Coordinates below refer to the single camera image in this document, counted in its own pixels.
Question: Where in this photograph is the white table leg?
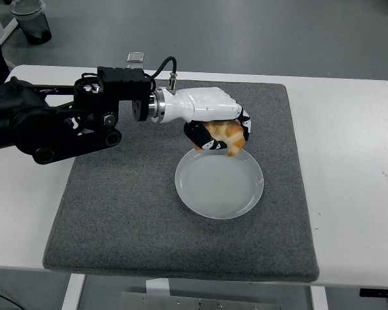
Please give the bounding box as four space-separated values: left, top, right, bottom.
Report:
60 273 87 310
309 285 329 310

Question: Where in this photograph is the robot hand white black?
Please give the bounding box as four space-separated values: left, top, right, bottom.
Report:
163 87 253 152

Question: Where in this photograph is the grey felt mat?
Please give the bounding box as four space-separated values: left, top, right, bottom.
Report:
42 76 320 282

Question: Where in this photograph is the grey round plate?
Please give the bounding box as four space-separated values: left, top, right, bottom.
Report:
175 147 265 220

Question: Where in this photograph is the black bin with clear bag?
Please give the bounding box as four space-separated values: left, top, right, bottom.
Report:
9 0 52 45

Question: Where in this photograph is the black bar under table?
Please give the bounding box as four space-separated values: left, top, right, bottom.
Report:
359 287 388 298

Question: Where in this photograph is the grey metal plate with screws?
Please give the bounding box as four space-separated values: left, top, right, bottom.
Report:
120 291 282 310

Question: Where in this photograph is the white metal stand frame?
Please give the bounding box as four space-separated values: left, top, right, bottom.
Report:
0 3 19 70

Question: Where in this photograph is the croissant bread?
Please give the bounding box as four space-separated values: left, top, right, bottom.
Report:
193 119 246 158

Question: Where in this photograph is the black floor cable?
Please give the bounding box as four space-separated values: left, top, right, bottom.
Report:
0 288 23 310

